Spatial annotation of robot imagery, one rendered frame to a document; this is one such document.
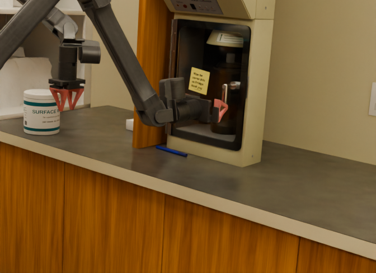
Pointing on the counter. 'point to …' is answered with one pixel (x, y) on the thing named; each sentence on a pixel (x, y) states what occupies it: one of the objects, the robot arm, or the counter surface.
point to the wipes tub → (41, 112)
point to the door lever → (226, 92)
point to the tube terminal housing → (261, 84)
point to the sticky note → (199, 80)
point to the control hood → (225, 3)
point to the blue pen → (171, 151)
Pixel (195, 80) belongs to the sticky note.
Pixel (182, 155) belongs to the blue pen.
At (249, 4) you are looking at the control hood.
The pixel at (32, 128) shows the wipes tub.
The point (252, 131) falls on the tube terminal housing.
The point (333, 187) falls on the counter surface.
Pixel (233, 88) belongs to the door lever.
